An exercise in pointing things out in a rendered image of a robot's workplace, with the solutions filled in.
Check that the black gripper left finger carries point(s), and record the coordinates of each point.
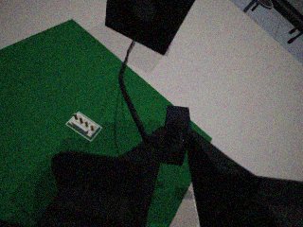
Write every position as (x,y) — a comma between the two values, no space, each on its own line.
(131,176)

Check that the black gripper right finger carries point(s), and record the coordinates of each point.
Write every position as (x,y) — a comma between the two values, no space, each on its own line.
(229,195)

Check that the green circuit board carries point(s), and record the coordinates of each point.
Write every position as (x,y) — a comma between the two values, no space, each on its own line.
(59,91)

